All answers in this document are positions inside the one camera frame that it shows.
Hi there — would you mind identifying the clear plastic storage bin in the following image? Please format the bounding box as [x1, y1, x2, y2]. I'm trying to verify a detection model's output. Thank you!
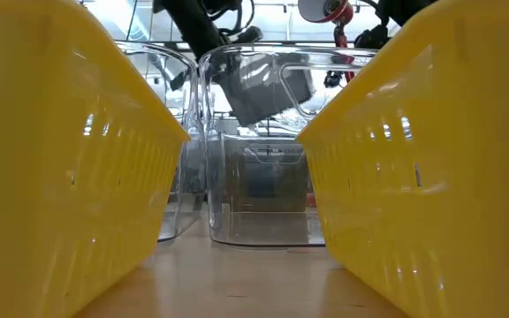
[198, 42, 379, 247]
[115, 42, 207, 243]

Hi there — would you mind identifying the red desk lamp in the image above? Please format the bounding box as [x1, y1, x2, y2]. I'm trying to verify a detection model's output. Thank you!
[297, 0, 357, 88]

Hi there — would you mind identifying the smoky grey plastic bin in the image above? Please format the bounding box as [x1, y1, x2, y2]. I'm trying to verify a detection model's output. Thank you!
[217, 52, 316, 128]
[222, 134, 311, 214]

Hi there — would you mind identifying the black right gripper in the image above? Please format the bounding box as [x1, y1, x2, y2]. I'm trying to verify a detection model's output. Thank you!
[353, 24, 391, 50]

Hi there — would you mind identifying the yellow slotted plastic basket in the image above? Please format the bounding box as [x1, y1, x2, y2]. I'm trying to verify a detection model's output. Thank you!
[296, 0, 509, 318]
[0, 0, 192, 318]

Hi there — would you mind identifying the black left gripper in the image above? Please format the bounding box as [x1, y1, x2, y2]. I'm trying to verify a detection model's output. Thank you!
[152, 0, 264, 61]

